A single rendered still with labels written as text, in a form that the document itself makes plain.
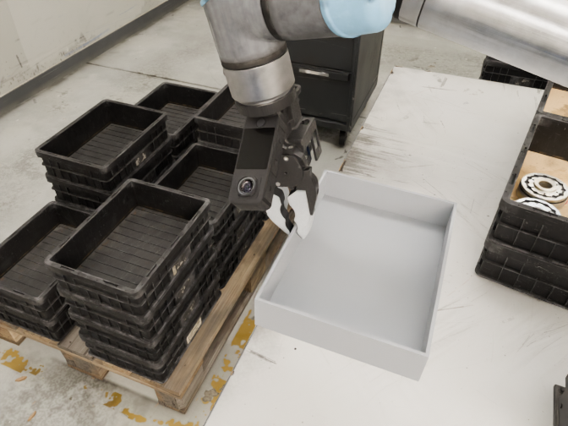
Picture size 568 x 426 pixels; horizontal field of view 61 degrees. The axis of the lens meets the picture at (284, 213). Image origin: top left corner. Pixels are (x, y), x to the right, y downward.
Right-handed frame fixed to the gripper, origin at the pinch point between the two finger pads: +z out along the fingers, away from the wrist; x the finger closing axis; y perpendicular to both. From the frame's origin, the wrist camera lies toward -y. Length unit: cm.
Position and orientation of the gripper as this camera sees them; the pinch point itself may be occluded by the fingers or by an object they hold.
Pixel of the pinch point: (295, 233)
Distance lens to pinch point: 66.7
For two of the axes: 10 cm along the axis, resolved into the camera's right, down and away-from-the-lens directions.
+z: 2.3, 7.8, 5.9
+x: -9.2, -0.2, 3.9
